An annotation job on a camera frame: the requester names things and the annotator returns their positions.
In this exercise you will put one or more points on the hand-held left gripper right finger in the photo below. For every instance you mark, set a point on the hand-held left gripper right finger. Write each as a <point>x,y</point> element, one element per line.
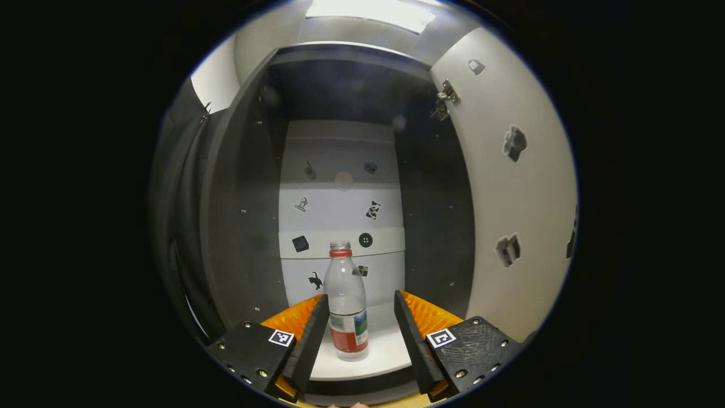
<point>413,345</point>

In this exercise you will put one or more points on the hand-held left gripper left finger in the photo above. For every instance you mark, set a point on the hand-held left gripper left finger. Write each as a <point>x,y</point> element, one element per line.
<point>311,340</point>

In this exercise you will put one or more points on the clear bottle red label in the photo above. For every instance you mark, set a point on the clear bottle red label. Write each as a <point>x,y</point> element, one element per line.
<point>345,294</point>

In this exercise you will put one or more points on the dark grey cabinet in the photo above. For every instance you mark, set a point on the dark grey cabinet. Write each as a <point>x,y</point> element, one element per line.
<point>238,226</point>

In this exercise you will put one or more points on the white cabinet shelf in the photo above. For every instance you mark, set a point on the white cabinet shelf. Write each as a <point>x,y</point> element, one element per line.
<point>385,351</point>

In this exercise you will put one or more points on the metal cabinet hinge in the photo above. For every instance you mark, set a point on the metal cabinet hinge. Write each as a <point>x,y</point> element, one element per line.
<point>447,93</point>

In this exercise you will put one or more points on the black backdrop cloth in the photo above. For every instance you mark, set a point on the black backdrop cloth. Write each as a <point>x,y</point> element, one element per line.
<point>170,226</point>

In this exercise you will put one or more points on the black cloth clip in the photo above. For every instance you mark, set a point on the black cloth clip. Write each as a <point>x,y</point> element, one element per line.
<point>205,111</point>

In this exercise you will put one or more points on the large ceiling light panel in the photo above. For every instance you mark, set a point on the large ceiling light panel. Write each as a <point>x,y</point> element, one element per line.
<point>368,11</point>

